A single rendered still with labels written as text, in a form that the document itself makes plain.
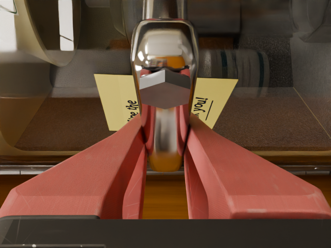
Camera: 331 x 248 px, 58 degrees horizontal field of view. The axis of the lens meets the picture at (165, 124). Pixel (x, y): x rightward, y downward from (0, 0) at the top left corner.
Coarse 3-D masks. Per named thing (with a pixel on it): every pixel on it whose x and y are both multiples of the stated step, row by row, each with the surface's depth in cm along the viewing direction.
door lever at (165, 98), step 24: (144, 0) 8; (168, 0) 7; (144, 24) 7; (168, 24) 7; (192, 24) 7; (144, 48) 6; (168, 48) 6; (192, 48) 7; (144, 72) 7; (168, 72) 6; (192, 72) 7; (144, 96) 7; (168, 96) 7; (192, 96) 8; (144, 120) 9; (168, 120) 9; (168, 144) 11; (168, 168) 14
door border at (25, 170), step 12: (0, 168) 32; (12, 168) 32; (24, 168) 32; (36, 168) 32; (48, 168) 32; (180, 168) 32; (288, 168) 32; (300, 168) 32; (312, 168) 32; (324, 168) 32
